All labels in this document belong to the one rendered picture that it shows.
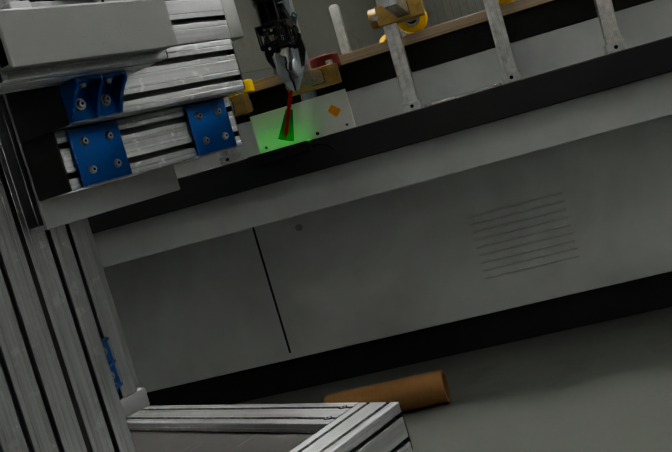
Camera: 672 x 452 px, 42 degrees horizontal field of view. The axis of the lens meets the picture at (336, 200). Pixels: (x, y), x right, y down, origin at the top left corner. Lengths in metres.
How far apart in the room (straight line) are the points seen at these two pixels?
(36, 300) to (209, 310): 1.24
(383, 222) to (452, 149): 0.36
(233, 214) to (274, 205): 0.12
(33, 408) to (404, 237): 1.31
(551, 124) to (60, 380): 1.31
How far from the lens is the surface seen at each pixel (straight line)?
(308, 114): 2.21
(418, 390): 2.13
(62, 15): 1.17
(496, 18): 2.17
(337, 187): 2.23
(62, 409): 1.44
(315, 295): 2.51
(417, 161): 2.20
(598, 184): 2.41
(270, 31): 1.89
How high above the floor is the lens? 0.70
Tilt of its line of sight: 4 degrees down
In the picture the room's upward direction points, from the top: 16 degrees counter-clockwise
